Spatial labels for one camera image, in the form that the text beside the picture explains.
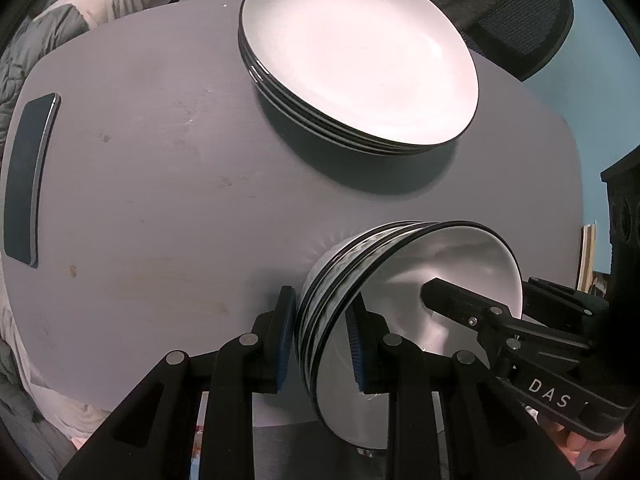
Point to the white plate with black rim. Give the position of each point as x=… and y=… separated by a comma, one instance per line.
x=300, y=116
x=300, y=123
x=300, y=108

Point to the person's right hand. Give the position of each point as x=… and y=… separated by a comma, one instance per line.
x=580, y=447

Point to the stack of white bowls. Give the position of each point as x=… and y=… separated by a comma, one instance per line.
x=450, y=270

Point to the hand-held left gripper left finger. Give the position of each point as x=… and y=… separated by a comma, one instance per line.
x=284, y=345

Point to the stack of white plates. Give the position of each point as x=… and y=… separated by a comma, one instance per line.
x=360, y=45

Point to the wooden board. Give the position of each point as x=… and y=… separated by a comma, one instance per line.
x=588, y=255

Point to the dark smartphone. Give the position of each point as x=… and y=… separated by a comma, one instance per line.
x=22, y=185

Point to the black mesh office chair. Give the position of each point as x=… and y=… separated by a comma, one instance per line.
x=525, y=25

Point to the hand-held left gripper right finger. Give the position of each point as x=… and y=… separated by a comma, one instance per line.
x=356, y=350

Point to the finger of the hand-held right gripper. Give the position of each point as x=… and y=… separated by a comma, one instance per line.
x=565, y=302
x=460, y=302

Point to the white bowl with black rim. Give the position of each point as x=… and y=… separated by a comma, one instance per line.
x=306, y=325
x=320, y=330

